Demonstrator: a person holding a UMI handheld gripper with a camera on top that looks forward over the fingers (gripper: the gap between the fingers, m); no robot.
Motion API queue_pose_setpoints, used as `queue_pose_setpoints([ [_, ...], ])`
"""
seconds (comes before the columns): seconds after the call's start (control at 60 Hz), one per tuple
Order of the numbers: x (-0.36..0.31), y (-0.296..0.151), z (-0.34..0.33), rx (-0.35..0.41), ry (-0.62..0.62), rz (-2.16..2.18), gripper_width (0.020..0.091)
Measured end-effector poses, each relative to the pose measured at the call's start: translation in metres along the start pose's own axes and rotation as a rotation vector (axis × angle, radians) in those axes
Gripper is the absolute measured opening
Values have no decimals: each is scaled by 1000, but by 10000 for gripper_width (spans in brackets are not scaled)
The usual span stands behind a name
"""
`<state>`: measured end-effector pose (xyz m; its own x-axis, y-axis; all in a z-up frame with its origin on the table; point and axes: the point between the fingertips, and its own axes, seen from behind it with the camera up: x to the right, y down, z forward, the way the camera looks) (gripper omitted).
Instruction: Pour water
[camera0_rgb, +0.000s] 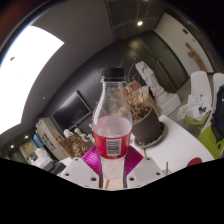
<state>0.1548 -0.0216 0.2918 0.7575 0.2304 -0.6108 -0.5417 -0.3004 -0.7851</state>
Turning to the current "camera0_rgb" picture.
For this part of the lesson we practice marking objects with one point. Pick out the white cabinet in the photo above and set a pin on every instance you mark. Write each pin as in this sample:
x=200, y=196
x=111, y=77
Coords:
x=48, y=140

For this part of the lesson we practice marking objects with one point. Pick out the brown wooden relief carving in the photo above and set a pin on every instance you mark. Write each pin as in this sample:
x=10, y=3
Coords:
x=76, y=145

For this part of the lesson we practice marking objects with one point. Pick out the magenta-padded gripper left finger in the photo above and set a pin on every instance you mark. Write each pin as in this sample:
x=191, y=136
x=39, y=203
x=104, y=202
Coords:
x=83, y=166

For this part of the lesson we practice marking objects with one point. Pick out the clear red-labelled water bottle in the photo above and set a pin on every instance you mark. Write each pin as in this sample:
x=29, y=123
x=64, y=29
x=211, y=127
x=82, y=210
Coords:
x=111, y=140

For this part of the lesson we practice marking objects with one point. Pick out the loose papers pile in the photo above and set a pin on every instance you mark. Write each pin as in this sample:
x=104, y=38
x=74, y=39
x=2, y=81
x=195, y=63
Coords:
x=198, y=105

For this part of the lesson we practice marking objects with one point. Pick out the white statue pedestal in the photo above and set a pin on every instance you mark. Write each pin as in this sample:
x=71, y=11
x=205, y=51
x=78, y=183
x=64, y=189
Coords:
x=170, y=103

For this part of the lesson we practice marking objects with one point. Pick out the wooden figure sculpture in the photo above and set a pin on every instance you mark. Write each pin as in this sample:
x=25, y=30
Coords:
x=196, y=56

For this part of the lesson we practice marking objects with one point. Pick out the round ceiling spotlight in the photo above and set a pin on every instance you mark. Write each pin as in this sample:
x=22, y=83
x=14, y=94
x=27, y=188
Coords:
x=139, y=23

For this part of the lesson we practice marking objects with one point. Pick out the bright ceiling light panel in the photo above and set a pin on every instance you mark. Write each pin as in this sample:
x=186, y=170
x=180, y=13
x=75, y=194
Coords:
x=23, y=76

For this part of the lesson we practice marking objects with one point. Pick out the black wall screen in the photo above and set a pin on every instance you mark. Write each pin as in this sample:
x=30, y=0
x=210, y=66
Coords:
x=71, y=111

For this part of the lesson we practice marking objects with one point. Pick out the white plaster statue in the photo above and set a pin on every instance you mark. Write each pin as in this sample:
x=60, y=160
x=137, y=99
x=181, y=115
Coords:
x=150, y=78

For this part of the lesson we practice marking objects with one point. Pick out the metal spoon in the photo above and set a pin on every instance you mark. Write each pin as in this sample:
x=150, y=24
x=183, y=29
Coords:
x=167, y=168

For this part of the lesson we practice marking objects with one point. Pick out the dark double door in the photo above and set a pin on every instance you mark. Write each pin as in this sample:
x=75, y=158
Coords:
x=160, y=56

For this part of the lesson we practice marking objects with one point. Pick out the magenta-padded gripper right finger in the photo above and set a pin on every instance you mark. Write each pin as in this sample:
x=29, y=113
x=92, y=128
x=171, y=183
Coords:
x=141, y=166

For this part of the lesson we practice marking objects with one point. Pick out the dried plant in grey pot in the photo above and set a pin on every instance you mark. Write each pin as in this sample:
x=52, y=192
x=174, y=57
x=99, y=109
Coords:
x=146, y=126

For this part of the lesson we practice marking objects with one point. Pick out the grey plant saucer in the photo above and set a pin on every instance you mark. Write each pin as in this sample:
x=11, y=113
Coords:
x=156, y=141

